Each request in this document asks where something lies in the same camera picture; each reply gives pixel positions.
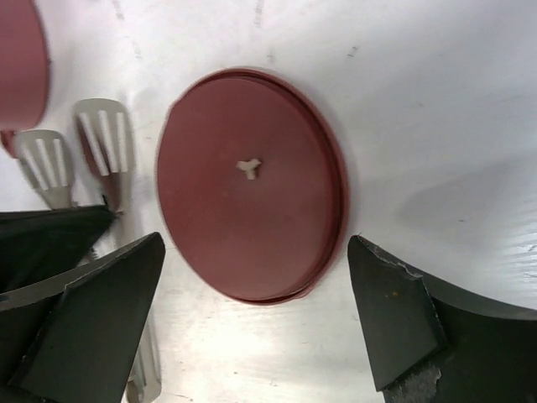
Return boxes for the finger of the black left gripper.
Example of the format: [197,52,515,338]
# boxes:
[1,205,116,292]

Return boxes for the dark red lid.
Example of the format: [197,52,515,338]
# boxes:
[156,68,349,305]

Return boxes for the stainless steel tongs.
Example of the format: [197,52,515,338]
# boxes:
[13,98,162,402]

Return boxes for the pink steel-lined bowl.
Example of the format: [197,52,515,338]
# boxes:
[1,0,50,158]

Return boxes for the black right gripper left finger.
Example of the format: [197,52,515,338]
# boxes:
[1,233,165,402]

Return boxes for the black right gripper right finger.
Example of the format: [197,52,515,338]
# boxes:
[347,235,536,402]

